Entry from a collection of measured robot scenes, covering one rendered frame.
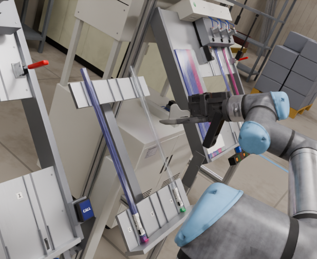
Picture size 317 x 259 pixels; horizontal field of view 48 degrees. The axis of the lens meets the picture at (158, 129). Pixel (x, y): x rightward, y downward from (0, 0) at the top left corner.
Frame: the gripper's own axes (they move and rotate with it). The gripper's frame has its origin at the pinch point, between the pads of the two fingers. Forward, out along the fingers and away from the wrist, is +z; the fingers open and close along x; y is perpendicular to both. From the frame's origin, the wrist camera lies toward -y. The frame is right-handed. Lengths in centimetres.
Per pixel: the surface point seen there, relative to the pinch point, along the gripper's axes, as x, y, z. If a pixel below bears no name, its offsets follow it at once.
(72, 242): 39.4, -23.8, 8.4
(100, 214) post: 14.0, -27.9, 22.9
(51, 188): 39.3, -10.4, 13.1
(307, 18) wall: -1050, 144, 135
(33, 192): 44.4, -9.6, 13.3
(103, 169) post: 14.1, -12.6, 18.7
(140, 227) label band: 22.4, -26.3, 0.4
